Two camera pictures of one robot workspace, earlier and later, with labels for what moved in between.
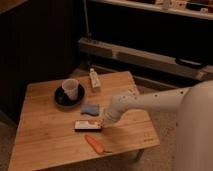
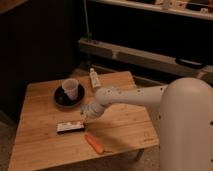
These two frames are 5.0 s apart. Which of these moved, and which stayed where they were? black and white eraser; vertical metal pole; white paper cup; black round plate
Moved: black and white eraser
Stayed: white paper cup; black round plate; vertical metal pole
